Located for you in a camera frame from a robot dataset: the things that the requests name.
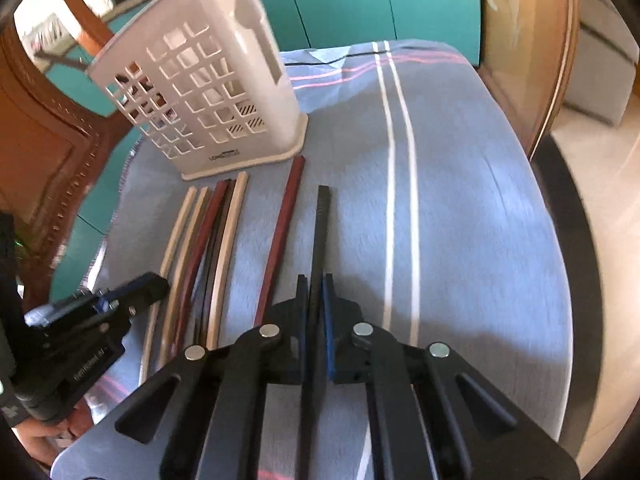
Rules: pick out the black chopstick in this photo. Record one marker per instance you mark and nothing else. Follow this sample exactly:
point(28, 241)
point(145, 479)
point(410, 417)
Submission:
point(320, 230)

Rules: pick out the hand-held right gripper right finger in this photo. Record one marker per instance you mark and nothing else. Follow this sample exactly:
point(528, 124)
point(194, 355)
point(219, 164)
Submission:
point(330, 330)

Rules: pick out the dark brown chopstick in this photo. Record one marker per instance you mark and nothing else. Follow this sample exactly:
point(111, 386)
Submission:
point(216, 245)

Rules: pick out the white plastic utensil holder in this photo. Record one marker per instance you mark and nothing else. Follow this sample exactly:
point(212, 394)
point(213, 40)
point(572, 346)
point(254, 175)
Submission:
point(280, 110)

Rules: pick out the beige chopstick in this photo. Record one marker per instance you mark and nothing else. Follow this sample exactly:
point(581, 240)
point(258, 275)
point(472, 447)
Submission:
point(227, 245)
point(187, 240)
point(176, 230)

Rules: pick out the grey striped blanket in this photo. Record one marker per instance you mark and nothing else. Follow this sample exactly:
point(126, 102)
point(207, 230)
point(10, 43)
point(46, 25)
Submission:
point(460, 210)

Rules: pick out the grey cabinet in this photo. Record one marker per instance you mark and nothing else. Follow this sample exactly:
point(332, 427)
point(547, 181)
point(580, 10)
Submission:
point(600, 60)

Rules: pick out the person's left hand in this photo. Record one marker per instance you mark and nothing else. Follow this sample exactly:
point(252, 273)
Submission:
point(45, 437)

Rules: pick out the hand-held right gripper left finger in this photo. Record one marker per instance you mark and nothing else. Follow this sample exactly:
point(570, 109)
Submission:
point(302, 320)

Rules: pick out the red-brown chopstick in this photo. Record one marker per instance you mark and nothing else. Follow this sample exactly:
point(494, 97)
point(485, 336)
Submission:
point(205, 240)
point(280, 240)

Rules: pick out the carved wooden chair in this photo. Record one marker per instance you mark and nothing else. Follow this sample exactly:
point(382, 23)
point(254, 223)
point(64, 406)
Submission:
point(40, 125)

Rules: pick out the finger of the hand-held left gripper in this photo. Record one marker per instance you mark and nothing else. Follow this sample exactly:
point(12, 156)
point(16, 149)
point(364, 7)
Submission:
point(145, 290)

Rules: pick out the teal cabinet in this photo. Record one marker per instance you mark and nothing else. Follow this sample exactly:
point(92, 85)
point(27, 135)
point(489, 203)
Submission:
point(350, 0)

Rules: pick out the wooden frame glass door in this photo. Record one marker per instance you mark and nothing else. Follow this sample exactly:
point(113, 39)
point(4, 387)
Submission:
point(520, 35)

